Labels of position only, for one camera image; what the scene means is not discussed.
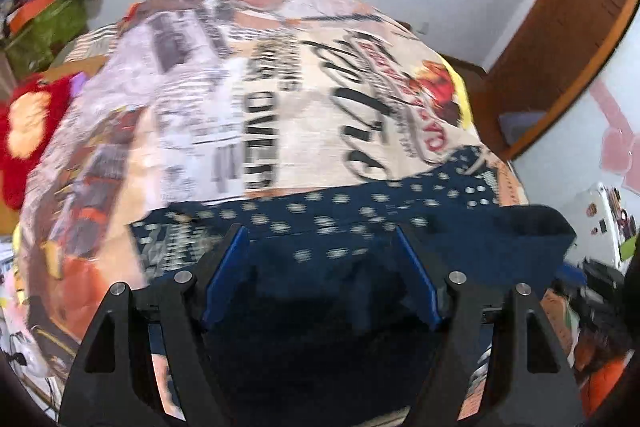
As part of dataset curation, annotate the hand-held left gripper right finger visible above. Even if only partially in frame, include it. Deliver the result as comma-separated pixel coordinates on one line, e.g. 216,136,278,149
395,223,586,427

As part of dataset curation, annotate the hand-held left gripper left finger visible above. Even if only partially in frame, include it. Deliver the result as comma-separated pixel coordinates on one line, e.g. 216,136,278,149
57,223,251,427

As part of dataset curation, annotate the navy patterned garment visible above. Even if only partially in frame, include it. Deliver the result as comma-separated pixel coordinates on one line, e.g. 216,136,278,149
127,144,578,427

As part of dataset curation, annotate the newspaper print cloth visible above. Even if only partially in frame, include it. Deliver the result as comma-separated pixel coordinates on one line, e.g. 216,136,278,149
20,0,531,380

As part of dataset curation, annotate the white refrigerator with stickers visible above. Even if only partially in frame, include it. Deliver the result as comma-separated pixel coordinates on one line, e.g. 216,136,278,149
570,182,640,275

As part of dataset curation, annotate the red plush toy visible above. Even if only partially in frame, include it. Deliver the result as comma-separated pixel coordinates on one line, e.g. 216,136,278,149
0,77,77,210

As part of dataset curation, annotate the brown wooden door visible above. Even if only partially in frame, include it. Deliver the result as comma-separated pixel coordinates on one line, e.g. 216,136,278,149
480,0,640,162

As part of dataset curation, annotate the green bag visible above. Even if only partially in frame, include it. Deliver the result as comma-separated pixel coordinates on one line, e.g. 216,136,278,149
2,0,92,80

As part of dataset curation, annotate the pink wall decoration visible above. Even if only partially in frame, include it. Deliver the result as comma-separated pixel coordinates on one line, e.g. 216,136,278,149
590,82,640,195

